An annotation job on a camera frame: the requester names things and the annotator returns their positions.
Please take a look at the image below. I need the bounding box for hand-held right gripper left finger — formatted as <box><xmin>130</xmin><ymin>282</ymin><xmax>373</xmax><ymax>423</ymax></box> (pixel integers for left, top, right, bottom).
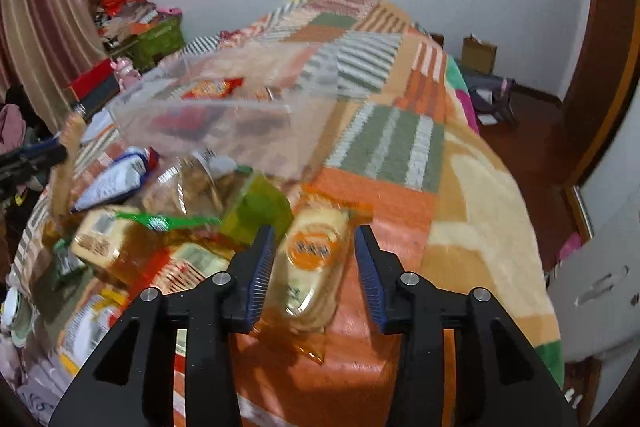
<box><xmin>47</xmin><ymin>224</ymin><xmax>277</xmax><ymax>427</ymax></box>

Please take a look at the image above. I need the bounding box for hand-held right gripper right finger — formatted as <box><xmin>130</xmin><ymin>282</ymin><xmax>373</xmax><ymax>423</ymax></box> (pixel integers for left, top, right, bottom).
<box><xmin>354</xmin><ymin>224</ymin><xmax>581</xmax><ymax>427</ymax></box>

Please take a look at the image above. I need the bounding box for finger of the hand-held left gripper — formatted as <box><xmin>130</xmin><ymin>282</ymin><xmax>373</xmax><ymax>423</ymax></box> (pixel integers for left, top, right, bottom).
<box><xmin>0</xmin><ymin>142</ymin><xmax>69</xmax><ymax>182</ymax></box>

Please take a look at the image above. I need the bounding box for orange round cake packet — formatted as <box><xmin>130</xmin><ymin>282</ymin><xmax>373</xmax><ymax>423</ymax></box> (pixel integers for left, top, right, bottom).
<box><xmin>250</xmin><ymin>194</ymin><xmax>373</xmax><ymax>364</ymax></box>

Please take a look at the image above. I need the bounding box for yellow-green snack packet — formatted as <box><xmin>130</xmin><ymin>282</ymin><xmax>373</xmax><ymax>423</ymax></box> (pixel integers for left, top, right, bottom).
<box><xmin>220</xmin><ymin>172</ymin><xmax>295</xmax><ymax>250</ymax></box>

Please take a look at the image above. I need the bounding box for striped cracker packet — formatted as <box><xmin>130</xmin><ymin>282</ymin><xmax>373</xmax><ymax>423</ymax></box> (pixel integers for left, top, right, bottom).
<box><xmin>150</xmin><ymin>242</ymin><xmax>236</xmax><ymax>295</ymax></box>

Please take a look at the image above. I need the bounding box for white and blue snack packet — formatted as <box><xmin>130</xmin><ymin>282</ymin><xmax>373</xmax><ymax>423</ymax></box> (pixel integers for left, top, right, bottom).
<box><xmin>70</xmin><ymin>147</ymin><xmax>161</xmax><ymax>214</ymax></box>

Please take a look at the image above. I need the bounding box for green snack packet white label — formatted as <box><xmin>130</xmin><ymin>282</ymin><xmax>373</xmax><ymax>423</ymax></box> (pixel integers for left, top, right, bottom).
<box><xmin>117</xmin><ymin>211</ymin><xmax>221</xmax><ymax>231</ymax></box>

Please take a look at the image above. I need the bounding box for clear plastic container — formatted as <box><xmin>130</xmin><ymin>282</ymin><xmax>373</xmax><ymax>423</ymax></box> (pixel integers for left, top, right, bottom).
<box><xmin>102</xmin><ymin>42</ymin><xmax>341</xmax><ymax>182</ymax></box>

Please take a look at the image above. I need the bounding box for red snack packet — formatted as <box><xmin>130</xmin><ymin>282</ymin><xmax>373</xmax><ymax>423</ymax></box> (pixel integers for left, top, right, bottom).
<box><xmin>181</xmin><ymin>78</ymin><xmax>245</xmax><ymax>100</ymax></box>

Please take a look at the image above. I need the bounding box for tan tall packet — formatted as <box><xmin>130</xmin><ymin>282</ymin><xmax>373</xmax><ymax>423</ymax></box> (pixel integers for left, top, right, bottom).
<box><xmin>50</xmin><ymin>114</ymin><xmax>83</xmax><ymax>218</ymax></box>

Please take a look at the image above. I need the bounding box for white cloth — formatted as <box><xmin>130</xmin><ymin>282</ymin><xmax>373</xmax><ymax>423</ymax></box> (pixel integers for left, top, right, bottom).
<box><xmin>80</xmin><ymin>109</ymin><xmax>118</xmax><ymax>142</ymax></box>

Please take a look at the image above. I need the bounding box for red box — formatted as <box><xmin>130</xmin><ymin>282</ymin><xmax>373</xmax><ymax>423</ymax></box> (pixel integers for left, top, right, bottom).
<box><xmin>65</xmin><ymin>59</ymin><xmax>121</xmax><ymax>102</ymax></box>

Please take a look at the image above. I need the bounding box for small green snack packet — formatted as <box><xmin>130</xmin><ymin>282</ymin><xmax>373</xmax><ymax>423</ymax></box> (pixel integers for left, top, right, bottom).
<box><xmin>50</xmin><ymin>239</ymin><xmax>86</xmax><ymax>288</ymax></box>

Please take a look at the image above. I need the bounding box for clear cookie packet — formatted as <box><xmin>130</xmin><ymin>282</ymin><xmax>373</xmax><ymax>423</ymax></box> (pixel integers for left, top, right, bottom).
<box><xmin>150</xmin><ymin>149</ymin><xmax>251</xmax><ymax>218</ymax></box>

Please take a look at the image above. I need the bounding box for yellow cake packet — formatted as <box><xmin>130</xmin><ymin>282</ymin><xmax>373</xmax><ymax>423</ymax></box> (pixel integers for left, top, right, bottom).
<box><xmin>70</xmin><ymin>206</ymin><xmax>166</xmax><ymax>285</ymax></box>

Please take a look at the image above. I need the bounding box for pink toy figure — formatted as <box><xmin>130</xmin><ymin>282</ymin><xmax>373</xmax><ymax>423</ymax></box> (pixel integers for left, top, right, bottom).
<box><xmin>112</xmin><ymin>57</ymin><xmax>141</xmax><ymax>90</ymax></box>

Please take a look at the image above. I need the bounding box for white bowl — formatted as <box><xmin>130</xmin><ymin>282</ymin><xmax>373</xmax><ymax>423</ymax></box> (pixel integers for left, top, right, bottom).
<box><xmin>0</xmin><ymin>289</ymin><xmax>36</xmax><ymax>348</ymax></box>

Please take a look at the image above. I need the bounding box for striped brown curtain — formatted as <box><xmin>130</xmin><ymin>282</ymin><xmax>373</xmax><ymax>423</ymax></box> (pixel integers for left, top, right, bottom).
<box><xmin>0</xmin><ymin>0</ymin><xmax>108</xmax><ymax>132</ymax></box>

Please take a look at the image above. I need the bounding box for green storage box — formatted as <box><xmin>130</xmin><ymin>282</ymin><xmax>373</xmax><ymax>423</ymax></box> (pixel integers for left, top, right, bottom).
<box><xmin>107</xmin><ymin>18</ymin><xmax>185</xmax><ymax>72</ymax></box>

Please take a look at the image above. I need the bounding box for yellow and white snack packet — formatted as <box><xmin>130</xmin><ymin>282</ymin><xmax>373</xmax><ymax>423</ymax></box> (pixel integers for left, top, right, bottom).
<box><xmin>57</xmin><ymin>289</ymin><xmax>131</xmax><ymax>375</ymax></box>

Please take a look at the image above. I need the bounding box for stool with bag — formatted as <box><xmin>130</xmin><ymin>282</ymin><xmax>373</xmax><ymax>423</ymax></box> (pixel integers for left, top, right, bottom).
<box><xmin>465</xmin><ymin>72</ymin><xmax>518</xmax><ymax>128</ymax></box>

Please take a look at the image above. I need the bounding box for white sliding wardrobe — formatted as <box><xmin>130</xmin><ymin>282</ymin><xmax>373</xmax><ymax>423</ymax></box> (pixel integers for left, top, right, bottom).
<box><xmin>545</xmin><ymin>142</ymin><xmax>640</xmax><ymax>408</ymax></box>

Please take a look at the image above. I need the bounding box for cardboard box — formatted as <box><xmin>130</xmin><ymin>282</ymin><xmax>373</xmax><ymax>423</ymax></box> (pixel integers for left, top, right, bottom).
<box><xmin>460</xmin><ymin>36</ymin><xmax>498</xmax><ymax>75</ymax></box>

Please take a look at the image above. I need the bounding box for wooden door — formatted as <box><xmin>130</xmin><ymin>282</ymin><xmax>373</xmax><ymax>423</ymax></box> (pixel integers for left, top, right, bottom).
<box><xmin>560</xmin><ymin>0</ymin><xmax>640</xmax><ymax>188</ymax></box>

